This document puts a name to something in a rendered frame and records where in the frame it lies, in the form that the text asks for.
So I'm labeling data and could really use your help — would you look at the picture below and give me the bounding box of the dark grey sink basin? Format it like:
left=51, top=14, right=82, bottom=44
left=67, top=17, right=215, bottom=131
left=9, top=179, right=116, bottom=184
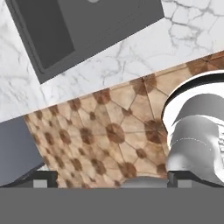
left=4, top=0, right=166, bottom=85

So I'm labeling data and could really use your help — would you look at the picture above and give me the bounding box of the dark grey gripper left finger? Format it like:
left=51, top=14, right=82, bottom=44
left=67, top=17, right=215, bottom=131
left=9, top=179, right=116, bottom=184
left=5, top=171, right=59, bottom=189

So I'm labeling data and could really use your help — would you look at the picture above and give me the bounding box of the pale grey rounded object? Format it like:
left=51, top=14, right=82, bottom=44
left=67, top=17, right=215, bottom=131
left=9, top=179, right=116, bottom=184
left=119, top=176, right=169, bottom=189

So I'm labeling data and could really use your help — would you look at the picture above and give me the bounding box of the grey cupboard door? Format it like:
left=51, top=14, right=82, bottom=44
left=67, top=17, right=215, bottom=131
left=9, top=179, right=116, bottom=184
left=0, top=115, right=46, bottom=188

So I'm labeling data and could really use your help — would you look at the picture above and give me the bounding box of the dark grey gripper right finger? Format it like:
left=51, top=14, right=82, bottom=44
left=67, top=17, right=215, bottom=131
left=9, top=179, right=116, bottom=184
left=167, top=171, right=224, bottom=189

